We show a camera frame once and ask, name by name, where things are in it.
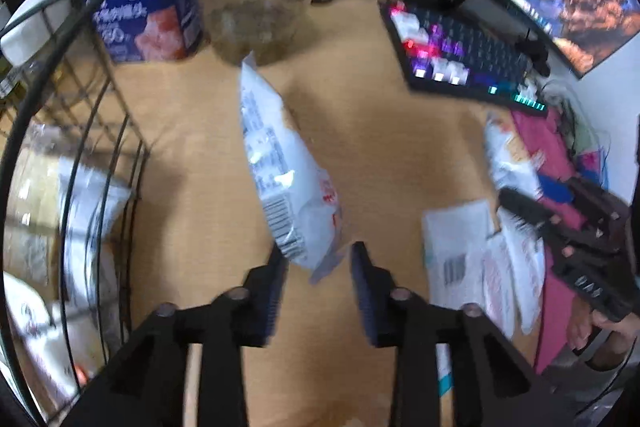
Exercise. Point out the white power adapter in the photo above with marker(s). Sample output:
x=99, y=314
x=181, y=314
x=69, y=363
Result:
x=35, y=22

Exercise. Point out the person's right hand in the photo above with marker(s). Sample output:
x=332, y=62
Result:
x=582, y=327

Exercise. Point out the green cloth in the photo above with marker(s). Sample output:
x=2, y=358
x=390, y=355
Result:
x=582, y=137

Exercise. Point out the white packet in basket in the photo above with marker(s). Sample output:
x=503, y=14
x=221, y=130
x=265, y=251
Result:
x=90, y=217

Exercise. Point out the blue luncheon meat can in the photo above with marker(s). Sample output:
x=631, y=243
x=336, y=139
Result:
x=150, y=17

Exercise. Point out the pink desk mat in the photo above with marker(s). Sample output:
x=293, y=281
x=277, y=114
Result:
x=550, y=142

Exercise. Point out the flat white box teal edge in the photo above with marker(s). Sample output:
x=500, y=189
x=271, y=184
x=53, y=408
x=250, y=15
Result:
x=457, y=252

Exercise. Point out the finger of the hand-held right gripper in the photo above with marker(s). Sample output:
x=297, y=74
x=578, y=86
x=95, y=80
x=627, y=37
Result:
x=555, y=189
x=525, y=207

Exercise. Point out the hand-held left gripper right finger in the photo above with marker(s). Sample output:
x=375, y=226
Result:
x=365, y=302

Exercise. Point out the white blue-print snack packet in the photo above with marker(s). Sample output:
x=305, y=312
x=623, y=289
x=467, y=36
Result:
x=285, y=187

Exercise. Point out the white red-print packet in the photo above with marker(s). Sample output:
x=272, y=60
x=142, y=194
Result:
x=40, y=322

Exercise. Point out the pink and white packet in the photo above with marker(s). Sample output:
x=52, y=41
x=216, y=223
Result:
x=515, y=267

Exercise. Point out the white orange-print snack packet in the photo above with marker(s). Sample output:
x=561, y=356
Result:
x=507, y=152

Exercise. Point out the backlit black keyboard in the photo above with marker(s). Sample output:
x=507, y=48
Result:
x=460, y=52

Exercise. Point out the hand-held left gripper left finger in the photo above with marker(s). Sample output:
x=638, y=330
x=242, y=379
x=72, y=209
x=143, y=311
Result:
x=272, y=302

